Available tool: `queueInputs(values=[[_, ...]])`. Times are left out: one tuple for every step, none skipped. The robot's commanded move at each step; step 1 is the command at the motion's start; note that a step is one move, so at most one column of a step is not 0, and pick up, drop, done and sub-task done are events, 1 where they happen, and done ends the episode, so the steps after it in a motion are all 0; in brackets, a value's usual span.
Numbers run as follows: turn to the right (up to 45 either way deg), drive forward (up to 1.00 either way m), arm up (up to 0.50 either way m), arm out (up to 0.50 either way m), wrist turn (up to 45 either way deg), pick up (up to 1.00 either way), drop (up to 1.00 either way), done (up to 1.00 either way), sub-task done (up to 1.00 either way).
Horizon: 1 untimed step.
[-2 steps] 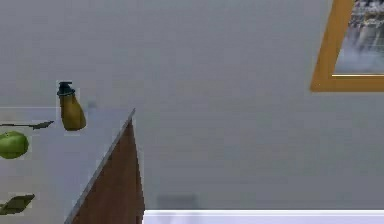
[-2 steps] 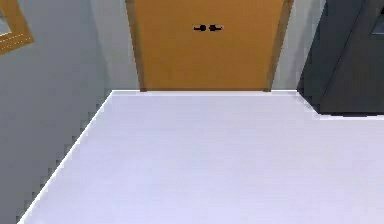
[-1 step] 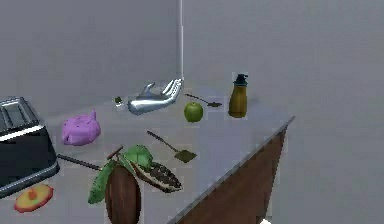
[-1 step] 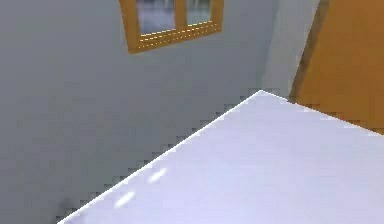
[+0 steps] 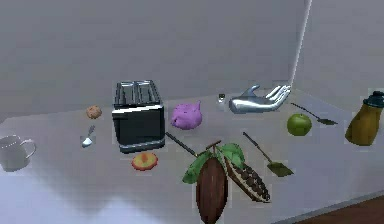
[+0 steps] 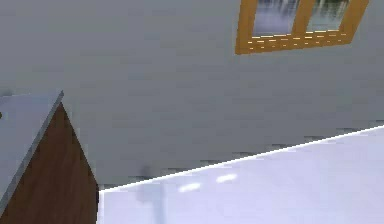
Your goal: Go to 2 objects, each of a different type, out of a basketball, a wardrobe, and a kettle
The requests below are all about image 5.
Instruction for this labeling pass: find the small glass salt shaker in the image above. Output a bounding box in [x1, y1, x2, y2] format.
[217, 93, 227, 111]

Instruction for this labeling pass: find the black silver toaster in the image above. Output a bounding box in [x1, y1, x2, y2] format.
[111, 79, 167, 154]

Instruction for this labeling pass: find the silver hand sculpture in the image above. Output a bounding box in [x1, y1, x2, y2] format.
[228, 84, 292, 115]

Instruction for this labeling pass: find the brown cocoa pod with leaves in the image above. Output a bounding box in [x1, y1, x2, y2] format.
[182, 139, 272, 224]

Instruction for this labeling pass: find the dark green spatula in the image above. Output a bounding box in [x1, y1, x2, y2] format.
[242, 131, 295, 178]

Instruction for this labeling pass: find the green apple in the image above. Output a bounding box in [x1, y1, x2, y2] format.
[286, 113, 313, 137]

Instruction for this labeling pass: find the small silver spoon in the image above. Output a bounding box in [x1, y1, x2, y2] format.
[80, 125, 96, 148]

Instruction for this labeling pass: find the amber bottle with dark cap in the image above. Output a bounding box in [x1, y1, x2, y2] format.
[344, 90, 384, 147]

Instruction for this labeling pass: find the white mug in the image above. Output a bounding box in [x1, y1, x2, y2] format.
[0, 134, 37, 173]

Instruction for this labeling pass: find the dark long-handled spoon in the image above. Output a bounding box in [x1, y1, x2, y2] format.
[290, 102, 339, 126]

